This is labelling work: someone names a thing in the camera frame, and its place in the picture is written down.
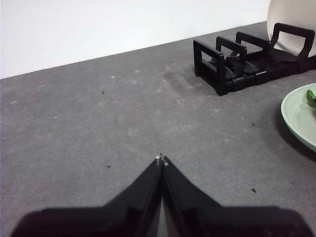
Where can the cream white plate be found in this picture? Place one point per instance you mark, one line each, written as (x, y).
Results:
(288, 19)

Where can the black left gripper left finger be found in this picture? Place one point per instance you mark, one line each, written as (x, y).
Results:
(98, 219)

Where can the black plate rack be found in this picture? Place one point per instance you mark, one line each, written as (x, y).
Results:
(222, 84)

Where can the green plate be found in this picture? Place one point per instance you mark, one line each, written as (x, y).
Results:
(296, 116)

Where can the orange carrot with green leaves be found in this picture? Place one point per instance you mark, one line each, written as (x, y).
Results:
(311, 97)

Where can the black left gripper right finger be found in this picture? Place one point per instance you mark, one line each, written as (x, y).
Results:
(222, 219)

